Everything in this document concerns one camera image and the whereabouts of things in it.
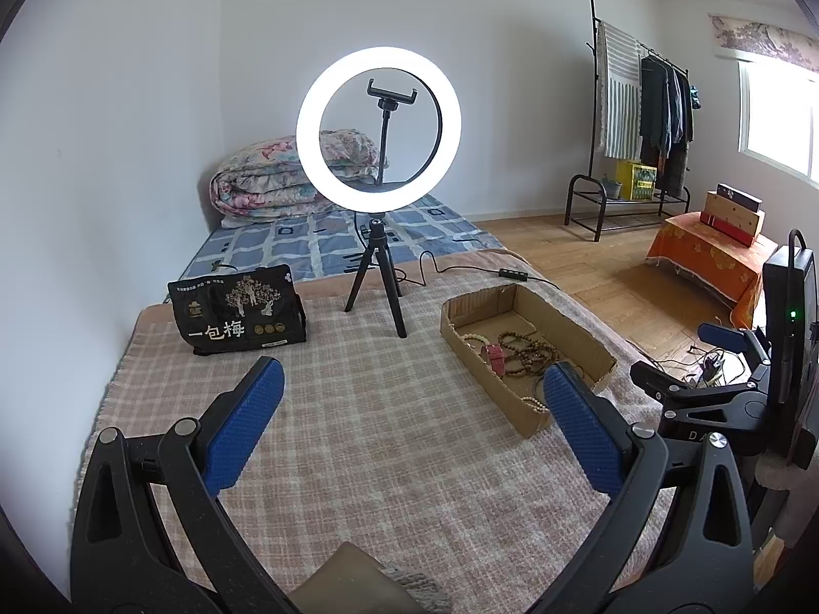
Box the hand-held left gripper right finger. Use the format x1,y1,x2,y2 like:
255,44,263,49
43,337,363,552
531,361,756,614

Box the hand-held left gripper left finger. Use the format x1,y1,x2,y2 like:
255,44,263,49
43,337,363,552
69,357,301,614

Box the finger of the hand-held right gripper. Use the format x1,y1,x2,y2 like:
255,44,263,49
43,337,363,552
630,361,756,420
697,323,772,391

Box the wooden bead necklace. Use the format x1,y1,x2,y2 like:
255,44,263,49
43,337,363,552
498,331,561,381

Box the orange cloth covered table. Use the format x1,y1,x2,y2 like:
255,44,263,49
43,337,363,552
646,212,780,330

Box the red flat box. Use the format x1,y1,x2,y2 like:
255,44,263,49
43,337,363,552
699,212,757,248

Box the beige plaid blanket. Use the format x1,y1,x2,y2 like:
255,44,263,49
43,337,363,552
70,249,679,614

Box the black snack bag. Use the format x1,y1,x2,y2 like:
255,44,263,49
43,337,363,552
167,265,308,357

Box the dark flat box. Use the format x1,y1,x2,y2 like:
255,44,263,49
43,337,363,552
717,183,764,213

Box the yellow crate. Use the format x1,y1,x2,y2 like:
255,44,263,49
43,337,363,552
615,161,658,201

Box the blue patchwork bedsheet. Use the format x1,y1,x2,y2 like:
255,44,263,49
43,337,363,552
176,192,506,298

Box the grey-brown cloth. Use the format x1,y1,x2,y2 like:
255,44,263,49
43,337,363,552
300,540,442,614

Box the black tripod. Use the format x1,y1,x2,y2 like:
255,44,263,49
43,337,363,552
344,214,408,339

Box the window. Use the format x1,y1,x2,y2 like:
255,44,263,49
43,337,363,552
736,57,819,189

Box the blue denim hanging jacket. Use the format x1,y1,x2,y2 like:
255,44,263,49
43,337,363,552
664,64,684,161

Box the black hanging garment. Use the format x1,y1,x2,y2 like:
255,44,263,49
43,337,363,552
678,70,696,145

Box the folded floral quilt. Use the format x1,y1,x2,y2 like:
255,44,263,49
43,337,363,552
211,129,381,225

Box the dark green hanging jacket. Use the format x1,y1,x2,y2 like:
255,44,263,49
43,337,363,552
640,54,670,167

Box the striped hanging cloth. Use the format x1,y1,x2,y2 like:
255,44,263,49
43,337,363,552
598,19,642,160

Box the floral curtain valance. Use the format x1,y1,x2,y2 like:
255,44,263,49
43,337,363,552
707,13,819,74

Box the black phone holder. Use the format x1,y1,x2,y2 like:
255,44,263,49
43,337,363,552
367,78,419,186

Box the black clothes rack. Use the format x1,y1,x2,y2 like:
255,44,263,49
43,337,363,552
564,0,693,243

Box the tangled floor cables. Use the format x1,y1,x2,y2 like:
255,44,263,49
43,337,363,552
684,344,752,390

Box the black power cable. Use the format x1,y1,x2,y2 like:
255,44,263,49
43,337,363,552
349,208,564,292

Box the white ring light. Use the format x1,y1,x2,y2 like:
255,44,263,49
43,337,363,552
295,45,460,212

